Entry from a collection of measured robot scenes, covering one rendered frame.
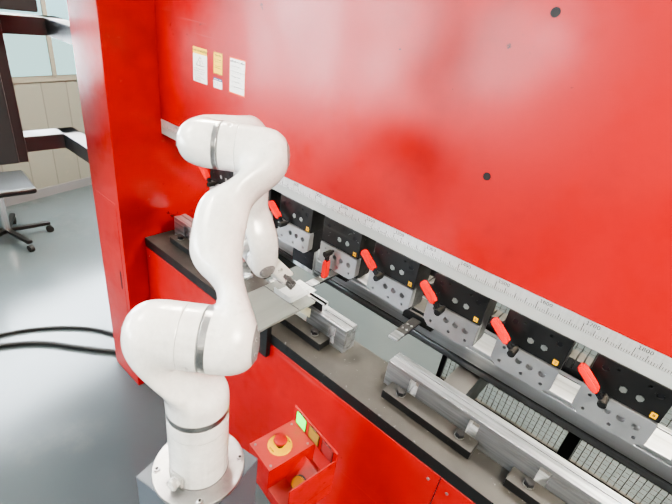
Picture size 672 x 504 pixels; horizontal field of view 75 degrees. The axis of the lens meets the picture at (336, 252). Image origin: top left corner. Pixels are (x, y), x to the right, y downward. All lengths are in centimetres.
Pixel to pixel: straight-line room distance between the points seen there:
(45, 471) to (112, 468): 27
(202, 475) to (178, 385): 23
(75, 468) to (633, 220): 226
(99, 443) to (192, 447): 156
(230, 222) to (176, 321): 20
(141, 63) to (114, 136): 30
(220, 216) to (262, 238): 38
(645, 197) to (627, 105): 17
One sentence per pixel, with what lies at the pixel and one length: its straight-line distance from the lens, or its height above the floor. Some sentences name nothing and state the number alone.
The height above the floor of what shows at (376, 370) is 87.
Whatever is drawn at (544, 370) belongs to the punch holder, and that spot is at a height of 124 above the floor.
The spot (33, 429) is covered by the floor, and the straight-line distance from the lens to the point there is 263.
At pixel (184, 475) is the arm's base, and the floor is 106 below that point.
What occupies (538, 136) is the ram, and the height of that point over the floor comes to 173.
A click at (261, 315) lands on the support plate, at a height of 100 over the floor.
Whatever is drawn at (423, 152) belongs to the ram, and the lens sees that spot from 112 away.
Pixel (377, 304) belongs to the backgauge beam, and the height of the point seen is 93.
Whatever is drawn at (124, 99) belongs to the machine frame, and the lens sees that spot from 197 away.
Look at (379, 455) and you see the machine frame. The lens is 149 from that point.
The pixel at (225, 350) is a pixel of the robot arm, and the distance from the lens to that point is 76.
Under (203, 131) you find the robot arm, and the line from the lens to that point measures 92.
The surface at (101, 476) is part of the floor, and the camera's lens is 238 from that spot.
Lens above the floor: 190
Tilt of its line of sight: 29 degrees down
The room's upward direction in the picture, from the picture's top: 9 degrees clockwise
